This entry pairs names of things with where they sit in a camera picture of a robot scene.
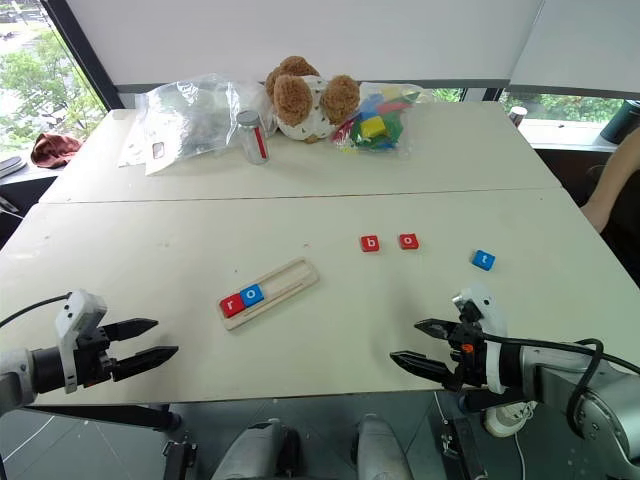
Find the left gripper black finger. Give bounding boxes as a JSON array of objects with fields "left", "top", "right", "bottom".
[
  {"left": 110, "top": 345, "right": 180, "bottom": 384},
  {"left": 102, "top": 317, "right": 160, "bottom": 344}
]

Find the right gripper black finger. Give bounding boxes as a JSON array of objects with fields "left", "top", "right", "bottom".
[
  {"left": 389, "top": 350, "right": 454, "bottom": 389},
  {"left": 413, "top": 318, "right": 454, "bottom": 344}
]

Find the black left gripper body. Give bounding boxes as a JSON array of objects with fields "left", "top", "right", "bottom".
[{"left": 74, "top": 322, "right": 119, "bottom": 389}]

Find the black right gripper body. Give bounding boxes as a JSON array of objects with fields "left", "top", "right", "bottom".
[{"left": 447, "top": 303, "right": 489, "bottom": 393}]

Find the blue letter tile t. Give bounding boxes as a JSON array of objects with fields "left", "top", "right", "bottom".
[{"left": 470, "top": 249, "right": 497, "bottom": 273}]

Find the red letter tile r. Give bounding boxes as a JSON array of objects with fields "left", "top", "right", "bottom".
[{"left": 219, "top": 294, "right": 248, "bottom": 320}]

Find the blue letter tile o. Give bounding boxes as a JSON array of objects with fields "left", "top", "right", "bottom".
[{"left": 239, "top": 283, "right": 265, "bottom": 308}]

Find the wooden letter tray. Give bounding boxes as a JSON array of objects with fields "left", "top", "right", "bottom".
[{"left": 217, "top": 257, "right": 321, "bottom": 333}]

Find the bag of coloured blocks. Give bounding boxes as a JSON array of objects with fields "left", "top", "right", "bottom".
[{"left": 329, "top": 82, "right": 434, "bottom": 159}]

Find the white round object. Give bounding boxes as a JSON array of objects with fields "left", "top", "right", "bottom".
[{"left": 482, "top": 399, "right": 539, "bottom": 439}]

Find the grey rounded shape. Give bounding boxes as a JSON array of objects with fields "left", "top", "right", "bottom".
[
  {"left": 212, "top": 419, "right": 302, "bottom": 480},
  {"left": 353, "top": 414, "right": 414, "bottom": 480}
]

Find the red cloth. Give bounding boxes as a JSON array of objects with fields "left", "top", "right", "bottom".
[{"left": 30, "top": 132, "right": 84, "bottom": 169}]

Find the clear plastic bag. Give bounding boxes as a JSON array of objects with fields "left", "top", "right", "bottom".
[{"left": 133, "top": 73, "right": 275, "bottom": 177}]

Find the clear jar with red label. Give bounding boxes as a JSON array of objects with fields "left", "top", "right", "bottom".
[{"left": 235, "top": 109, "right": 272, "bottom": 166}]

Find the brown and white teddy bear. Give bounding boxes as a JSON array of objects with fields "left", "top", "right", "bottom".
[{"left": 264, "top": 55, "right": 362, "bottom": 145}]

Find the dark green cylinder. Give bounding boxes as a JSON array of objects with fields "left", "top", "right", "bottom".
[{"left": 599, "top": 97, "right": 640, "bottom": 147}]

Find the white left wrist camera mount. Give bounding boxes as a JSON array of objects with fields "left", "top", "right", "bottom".
[{"left": 53, "top": 289, "right": 108, "bottom": 395}]

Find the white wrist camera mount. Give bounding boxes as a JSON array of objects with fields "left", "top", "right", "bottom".
[
  {"left": 53, "top": 289, "right": 108, "bottom": 395},
  {"left": 451, "top": 283, "right": 510, "bottom": 396}
]

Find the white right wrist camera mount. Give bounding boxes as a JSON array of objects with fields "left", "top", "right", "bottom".
[{"left": 451, "top": 283, "right": 510, "bottom": 396}]

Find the black table frame bar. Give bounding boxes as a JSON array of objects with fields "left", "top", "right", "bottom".
[{"left": 24, "top": 402, "right": 182, "bottom": 434}]

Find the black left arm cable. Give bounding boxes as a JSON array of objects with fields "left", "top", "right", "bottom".
[{"left": 0, "top": 294, "right": 70, "bottom": 329}]

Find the black table leg bracket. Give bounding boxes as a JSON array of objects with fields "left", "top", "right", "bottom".
[
  {"left": 439, "top": 415, "right": 489, "bottom": 480},
  {"left": 162, "top": 438, "right": 199, "bottom": 480}
]

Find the black window frame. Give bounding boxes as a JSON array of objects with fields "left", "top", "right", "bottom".
[{"left": 42, "top": 0, "right": 127, "bottom": 112}]

